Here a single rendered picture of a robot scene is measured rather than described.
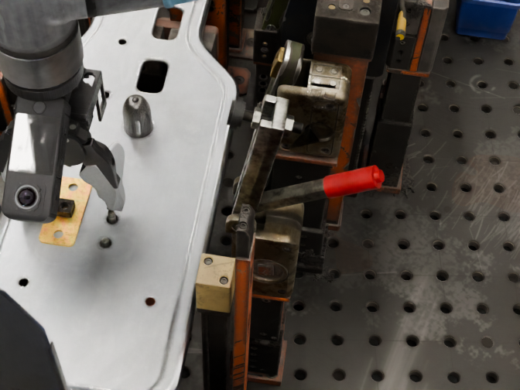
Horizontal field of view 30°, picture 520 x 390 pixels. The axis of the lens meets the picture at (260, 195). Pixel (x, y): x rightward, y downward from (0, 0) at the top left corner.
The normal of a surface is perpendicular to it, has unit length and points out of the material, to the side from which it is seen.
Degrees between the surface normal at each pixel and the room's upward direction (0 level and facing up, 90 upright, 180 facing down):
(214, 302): 90
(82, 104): 0
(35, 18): 92
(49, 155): 28
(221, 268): 0
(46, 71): 90
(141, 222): 0
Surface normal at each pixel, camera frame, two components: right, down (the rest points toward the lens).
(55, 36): 0.62, 0.66
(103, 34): 0.04, -0.56
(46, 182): -0.05, -0.11
